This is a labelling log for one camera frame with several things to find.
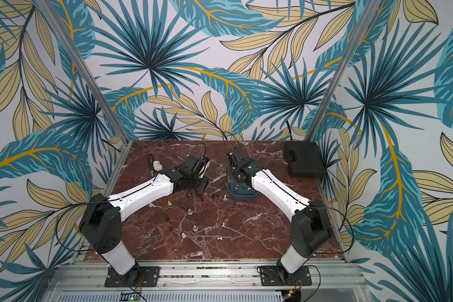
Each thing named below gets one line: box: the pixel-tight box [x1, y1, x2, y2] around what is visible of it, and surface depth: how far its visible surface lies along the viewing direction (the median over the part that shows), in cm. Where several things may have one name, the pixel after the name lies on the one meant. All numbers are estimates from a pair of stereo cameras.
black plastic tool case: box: [284, 140, 327, 179], surface depth 108 cm
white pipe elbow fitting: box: [152, 159, 163, 172], surface depth 106 cm
